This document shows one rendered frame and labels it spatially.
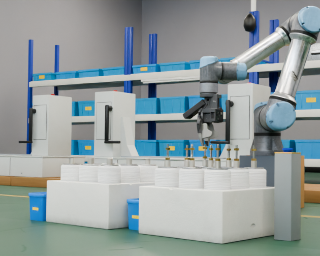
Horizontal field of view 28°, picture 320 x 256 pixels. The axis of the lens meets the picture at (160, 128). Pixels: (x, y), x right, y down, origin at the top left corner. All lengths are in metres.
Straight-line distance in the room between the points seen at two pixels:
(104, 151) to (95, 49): 6.71
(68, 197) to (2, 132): 7.40
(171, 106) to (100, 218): 5.43
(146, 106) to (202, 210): 5.99
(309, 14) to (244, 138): 1.93
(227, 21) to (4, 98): 4.38
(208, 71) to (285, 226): 0.71
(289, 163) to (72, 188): 0.93
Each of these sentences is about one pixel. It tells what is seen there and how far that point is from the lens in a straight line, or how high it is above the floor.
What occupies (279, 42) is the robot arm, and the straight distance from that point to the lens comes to 2.83.
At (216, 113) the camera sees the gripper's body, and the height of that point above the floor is 0.47.
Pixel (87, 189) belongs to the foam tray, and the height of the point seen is 0.15.
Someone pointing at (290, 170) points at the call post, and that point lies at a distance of 2.31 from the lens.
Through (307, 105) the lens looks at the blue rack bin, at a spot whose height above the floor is 0.84.
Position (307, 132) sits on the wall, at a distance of 11.08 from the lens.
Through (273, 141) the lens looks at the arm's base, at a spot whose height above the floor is 0.36.
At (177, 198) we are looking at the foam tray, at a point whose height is 0.14.
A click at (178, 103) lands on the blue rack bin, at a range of 7.89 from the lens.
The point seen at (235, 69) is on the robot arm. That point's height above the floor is 0.65.
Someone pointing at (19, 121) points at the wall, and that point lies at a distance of 10.34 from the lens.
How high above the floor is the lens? 0.31
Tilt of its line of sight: 2 degrees up
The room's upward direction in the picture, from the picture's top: 1 degrees clockwise
